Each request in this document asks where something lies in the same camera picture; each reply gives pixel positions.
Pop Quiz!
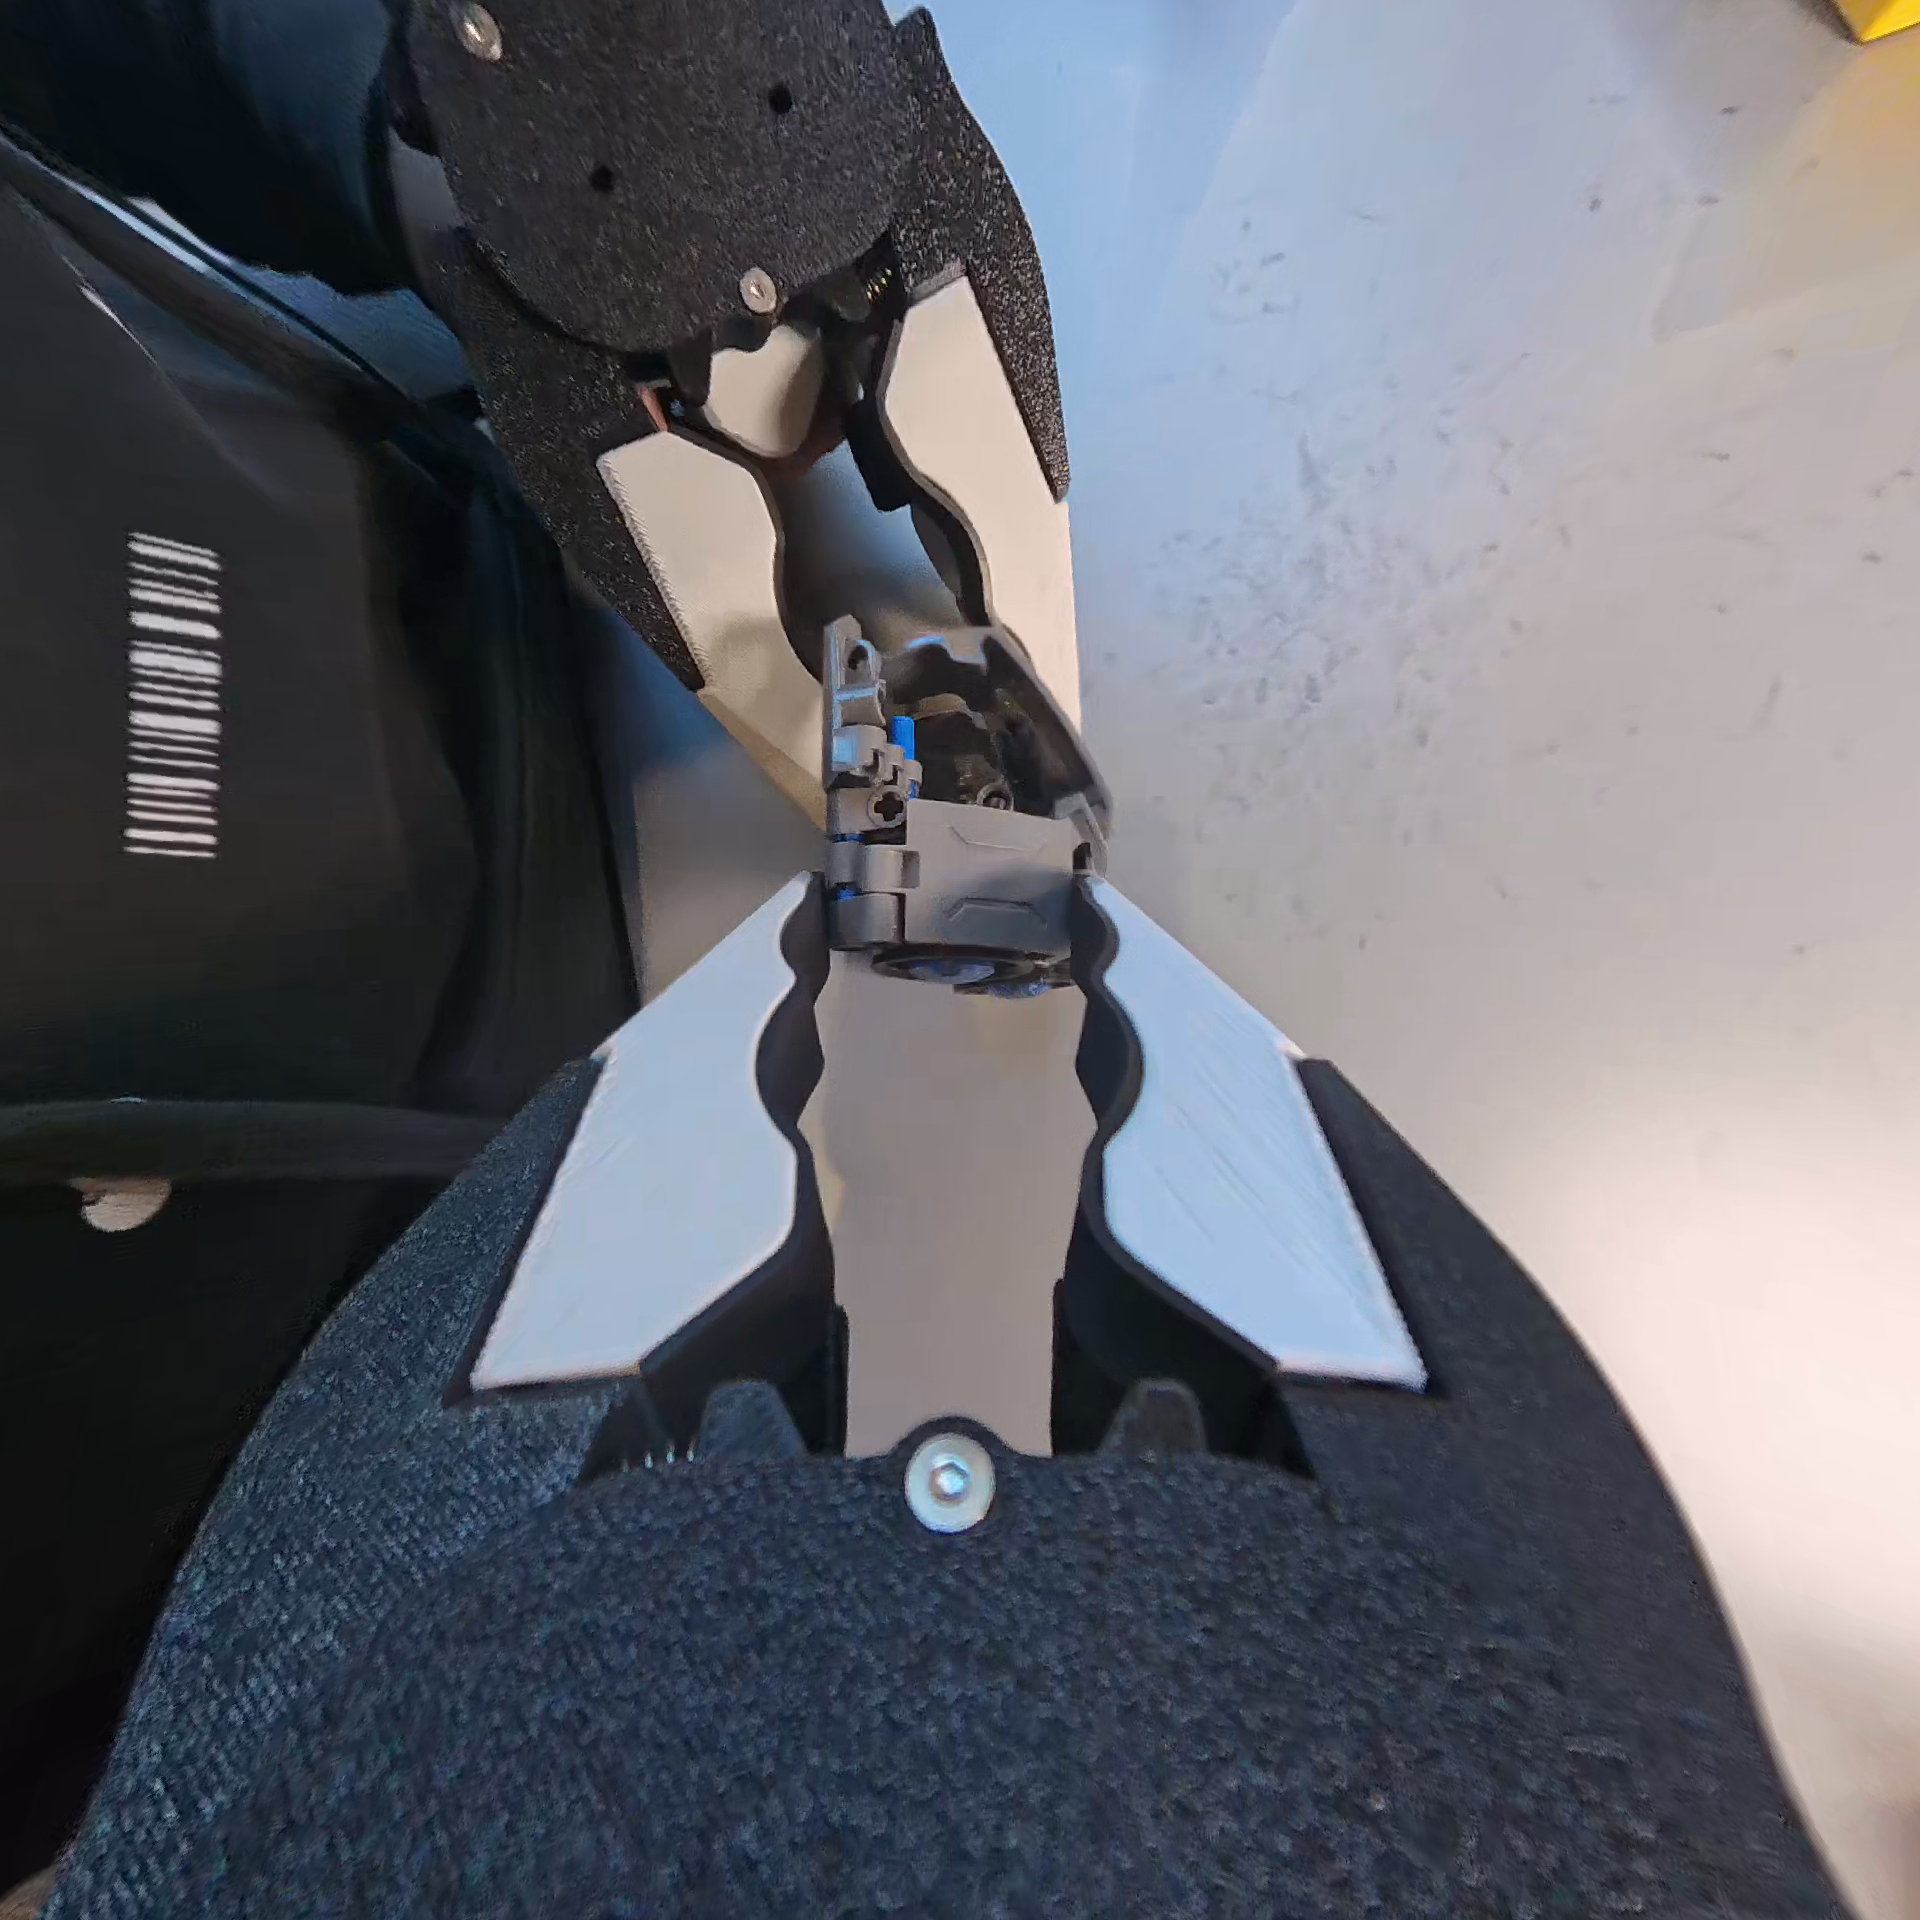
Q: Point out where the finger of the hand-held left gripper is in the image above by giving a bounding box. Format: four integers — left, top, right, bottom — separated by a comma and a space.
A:
598, 428, 841, 830
853, 263, 1087, 722

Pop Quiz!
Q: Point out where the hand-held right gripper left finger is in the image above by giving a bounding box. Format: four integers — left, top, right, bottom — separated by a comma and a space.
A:
450, 872, 848, 1455

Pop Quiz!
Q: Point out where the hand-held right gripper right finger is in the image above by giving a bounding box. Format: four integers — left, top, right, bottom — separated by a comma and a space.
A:
1049, 878, 1433, 1453

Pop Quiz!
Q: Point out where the grey toy brick engine assembly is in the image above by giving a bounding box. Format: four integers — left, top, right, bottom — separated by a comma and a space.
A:
817, 614, 1114, 999

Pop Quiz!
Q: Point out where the grey desk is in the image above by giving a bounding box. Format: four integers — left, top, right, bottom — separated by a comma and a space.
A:
593, 0, 1920, 1920

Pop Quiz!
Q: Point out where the blue-grey fabric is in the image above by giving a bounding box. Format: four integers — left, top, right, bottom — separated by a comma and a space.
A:
286, 286, 483, 404

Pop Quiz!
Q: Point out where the person's black printed clothing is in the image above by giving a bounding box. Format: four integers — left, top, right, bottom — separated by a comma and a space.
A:
0, 0, 647, 1846

